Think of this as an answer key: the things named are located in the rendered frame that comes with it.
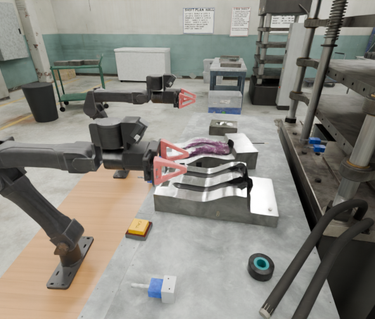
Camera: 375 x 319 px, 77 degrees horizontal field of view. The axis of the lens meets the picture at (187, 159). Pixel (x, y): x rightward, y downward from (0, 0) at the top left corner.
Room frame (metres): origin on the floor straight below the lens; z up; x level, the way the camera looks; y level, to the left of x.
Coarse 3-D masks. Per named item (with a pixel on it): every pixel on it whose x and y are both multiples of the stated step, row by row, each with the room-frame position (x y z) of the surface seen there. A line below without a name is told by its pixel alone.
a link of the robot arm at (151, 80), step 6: (150, 78) 1.10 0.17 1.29; (156, 78) 1.09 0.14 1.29; (162, 78) 1.11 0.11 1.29; (150, 84) 1.10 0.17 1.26; (156, 84) 1.09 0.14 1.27; (162, 84) 1.11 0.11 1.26; (138, 96) 1.08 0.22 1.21; (144, 96) 1.08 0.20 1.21; (150, 96) 1.14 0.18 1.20; (138, 102) 1.08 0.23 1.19; (144, 102) 1.08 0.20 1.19
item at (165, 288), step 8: (152, 280) 0.43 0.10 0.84; (160, 280) 0.43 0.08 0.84; (168, 280) 0.42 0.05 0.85; (176, 280) 0.43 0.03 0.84; (144, 288) 0.42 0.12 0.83; (152, 288) 0.41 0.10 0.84; (160, 288) 0.41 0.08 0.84; (168, 288) 0.40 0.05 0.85; (176, 288) 0.43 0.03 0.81; (152, 296) 0.40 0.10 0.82; (160, 296) 0.39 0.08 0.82; (168, 296) 0.39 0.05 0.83
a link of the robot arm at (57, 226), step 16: (16, 176) 0.55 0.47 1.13; (0, 192) 0.50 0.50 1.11; (16, 192) 0.51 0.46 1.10; (32, 192) 0.53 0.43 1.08; (32, 208) 0.51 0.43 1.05; (48, 208) 0.53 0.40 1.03; (48, 224) 0.51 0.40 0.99; (64, 224) 0.52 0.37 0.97; (80, 224) 0.56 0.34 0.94; (64, 240) 0.50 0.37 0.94
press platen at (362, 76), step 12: (300, 60) 1.87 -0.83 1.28; (312, 60) 1.79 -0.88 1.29; (336, 60) 1.76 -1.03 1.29; (348, 60) 1.76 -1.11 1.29; (360, 60) 1.76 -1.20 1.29; (372, 60) 1.76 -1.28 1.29; (336, 72) 1.33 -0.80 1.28; (348, 72) 1.26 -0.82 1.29; (360, 72) 1.26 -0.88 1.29; (372, 72) 1.26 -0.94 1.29; (348, 84) 1.14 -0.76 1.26; (360, 84) 1.03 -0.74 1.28; (372, 84) 0.97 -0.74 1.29; (372, 96) 0.77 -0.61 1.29; (372, 108) 0.74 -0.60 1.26
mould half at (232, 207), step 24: (192, 168) 0.99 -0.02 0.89; (216, 168) 0.97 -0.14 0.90; (168, 192) 0.79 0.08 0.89; (192, 192) 0.80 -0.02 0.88; (216, 192) 0.77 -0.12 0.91; (240, 192) 0.73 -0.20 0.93; (264, 192) 0.83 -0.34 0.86; (216, 216) 0.73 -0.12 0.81; (240, 216) 0.71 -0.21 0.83; (264, 216) 0.69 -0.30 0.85
